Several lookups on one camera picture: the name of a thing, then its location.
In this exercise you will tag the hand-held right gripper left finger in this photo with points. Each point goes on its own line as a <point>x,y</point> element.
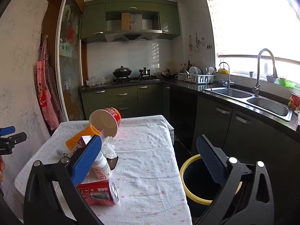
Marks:
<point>86,161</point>

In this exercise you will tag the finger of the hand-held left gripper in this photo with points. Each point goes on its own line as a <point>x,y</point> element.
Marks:
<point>8,130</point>
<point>18,137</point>

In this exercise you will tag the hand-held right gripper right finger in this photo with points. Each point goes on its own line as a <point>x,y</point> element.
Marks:
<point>211,161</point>

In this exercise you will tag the yellow rimmed dark bin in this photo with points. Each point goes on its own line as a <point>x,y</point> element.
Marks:
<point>185,166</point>

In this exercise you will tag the white foil snack packet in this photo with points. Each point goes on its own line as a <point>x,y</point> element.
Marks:
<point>113,163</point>

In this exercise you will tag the white bottle with red label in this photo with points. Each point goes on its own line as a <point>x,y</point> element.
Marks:
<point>103,167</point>

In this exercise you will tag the small pink white carton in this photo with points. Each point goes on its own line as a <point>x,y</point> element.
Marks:
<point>84,141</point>

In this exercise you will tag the crumpled white tissue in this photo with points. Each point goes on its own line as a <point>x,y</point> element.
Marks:
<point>109,148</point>

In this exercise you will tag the red drink can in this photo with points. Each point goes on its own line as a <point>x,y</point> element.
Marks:
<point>98,192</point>

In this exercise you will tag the dark base cabinets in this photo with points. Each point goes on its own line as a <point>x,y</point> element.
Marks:
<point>234,126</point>

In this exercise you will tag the red instant noodle cup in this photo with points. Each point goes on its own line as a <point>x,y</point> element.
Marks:
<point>105,121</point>

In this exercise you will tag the red checked apron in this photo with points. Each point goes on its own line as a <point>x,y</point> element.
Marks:
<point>43,91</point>

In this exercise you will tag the dark checked apron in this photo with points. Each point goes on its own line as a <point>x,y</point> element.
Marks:
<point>54,93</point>

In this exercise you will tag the white dotted tablecloth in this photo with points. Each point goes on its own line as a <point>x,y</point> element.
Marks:
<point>145,159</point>

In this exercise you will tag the green base cabinets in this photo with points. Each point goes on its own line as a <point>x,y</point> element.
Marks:
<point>121,100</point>

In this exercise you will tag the black kitchen countertop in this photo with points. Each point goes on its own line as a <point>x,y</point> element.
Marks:
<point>187,85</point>

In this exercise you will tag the steel double sink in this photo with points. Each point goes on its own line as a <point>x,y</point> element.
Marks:
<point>269,106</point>

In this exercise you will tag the clear plastic bag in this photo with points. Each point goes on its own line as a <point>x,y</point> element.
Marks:
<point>98,80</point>

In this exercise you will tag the white dish rack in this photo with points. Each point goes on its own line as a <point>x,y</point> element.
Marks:
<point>196,79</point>

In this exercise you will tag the small steel faucet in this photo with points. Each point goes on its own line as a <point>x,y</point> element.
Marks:
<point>227,75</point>

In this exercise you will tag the yellow sponge holder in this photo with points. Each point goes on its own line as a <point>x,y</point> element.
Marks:
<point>223,70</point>

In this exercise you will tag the row of white plates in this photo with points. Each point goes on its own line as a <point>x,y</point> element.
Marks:
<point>195,70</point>

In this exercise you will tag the sliding glass door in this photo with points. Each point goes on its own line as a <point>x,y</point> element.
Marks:
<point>70,58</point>

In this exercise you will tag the black gas stove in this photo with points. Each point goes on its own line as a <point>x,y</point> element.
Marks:
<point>136,79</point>

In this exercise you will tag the small dark cup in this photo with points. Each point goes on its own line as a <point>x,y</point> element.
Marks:
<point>251,74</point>

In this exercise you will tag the black wok with lid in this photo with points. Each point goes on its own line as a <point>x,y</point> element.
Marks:
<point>121,72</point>

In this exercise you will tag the group of sauce bottles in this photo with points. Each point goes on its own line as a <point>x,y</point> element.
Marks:
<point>185,67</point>

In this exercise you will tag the tall steel faucet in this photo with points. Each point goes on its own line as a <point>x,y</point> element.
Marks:
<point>257,75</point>

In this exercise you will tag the purple bowl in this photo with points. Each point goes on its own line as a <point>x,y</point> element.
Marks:
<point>271,79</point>

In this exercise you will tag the red plastic container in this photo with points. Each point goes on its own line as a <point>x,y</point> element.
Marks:
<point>295,98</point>

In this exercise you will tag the green plastic container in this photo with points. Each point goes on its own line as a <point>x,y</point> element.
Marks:
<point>287,83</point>

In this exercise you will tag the hanging kitchen utensils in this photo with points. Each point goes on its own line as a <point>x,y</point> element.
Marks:
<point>195,43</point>

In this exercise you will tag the steel range hood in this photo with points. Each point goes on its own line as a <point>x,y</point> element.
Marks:
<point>133,34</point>

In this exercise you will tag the white window blind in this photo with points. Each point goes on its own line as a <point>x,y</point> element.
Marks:
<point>246,23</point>

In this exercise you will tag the green wall cabinet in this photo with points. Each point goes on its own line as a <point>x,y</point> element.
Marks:
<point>170,21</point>
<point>131,6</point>
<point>92,23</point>

